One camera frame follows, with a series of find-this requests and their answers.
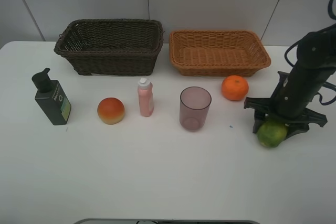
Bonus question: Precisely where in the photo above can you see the orange tangerine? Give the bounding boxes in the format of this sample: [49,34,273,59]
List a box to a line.
[221,75,249,101]

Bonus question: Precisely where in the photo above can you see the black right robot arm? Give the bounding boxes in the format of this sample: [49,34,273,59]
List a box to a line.
[244,25,335,138]

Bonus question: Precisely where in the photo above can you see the dark brown wicker basket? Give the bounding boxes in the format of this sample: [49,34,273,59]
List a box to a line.
[54,19,163,76]

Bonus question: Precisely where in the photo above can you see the black pump dispenser bottle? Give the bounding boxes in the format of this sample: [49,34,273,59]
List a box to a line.
[32,68,71,125]

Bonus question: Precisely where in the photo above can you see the translucent pink plastic cup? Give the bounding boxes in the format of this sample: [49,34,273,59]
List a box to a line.
[179,87,212,131]

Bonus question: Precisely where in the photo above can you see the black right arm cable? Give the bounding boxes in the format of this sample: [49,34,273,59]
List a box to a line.
[284,0,336,105]

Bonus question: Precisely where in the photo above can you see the pink squeeze bottle white cap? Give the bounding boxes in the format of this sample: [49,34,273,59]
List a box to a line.
[138,78,154,117]

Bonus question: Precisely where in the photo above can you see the green lime fruit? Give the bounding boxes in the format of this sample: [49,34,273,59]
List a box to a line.
[257,120,288,148]

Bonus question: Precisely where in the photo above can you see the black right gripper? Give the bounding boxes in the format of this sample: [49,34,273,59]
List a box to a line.
[244,71,328,139]

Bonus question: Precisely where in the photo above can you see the orange round bread bun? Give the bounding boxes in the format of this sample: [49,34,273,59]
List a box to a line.
[97,98,125,125]

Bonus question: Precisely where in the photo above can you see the light tan wicker basket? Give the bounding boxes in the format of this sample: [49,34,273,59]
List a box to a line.
[169,30,271,77]

